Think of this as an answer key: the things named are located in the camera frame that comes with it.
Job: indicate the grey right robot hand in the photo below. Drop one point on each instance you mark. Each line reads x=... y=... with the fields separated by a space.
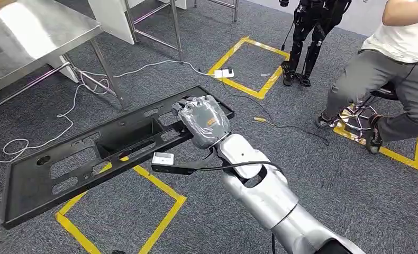
x=205 y=122

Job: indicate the black plastic panel with cutouts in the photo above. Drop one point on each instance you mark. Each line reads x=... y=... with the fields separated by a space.
x=26 y=189

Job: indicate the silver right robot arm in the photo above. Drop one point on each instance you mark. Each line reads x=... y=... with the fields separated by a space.
x=261 y=200

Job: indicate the white power strip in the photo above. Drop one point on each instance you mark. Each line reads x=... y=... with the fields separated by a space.
x=224 y=73

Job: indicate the short yellow tape piece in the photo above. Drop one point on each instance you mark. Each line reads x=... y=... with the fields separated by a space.
x=260 y=119

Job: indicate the stainless steel table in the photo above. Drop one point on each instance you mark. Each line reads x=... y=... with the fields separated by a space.
x=175 y=28
x=236 y=10
x=37 y=38

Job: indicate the white partition panel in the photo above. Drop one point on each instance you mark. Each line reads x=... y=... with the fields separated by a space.
x=111 y=21
x=179 y=3

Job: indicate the black humanoid robot legs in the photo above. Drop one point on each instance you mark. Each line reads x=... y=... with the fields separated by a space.
x=298 y=42

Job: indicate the black robot foot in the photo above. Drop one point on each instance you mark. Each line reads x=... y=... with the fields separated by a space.
x=118 y=252

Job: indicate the person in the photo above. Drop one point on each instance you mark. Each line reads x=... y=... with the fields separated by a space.
x=370 y=73

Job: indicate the chrome stool with black seat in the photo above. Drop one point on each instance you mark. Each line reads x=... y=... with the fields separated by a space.
x=386 y=94

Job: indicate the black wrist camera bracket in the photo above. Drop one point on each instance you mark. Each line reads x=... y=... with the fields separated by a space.
x=181 y=169

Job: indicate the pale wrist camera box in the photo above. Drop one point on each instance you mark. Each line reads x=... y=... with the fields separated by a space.
x=162 y=158

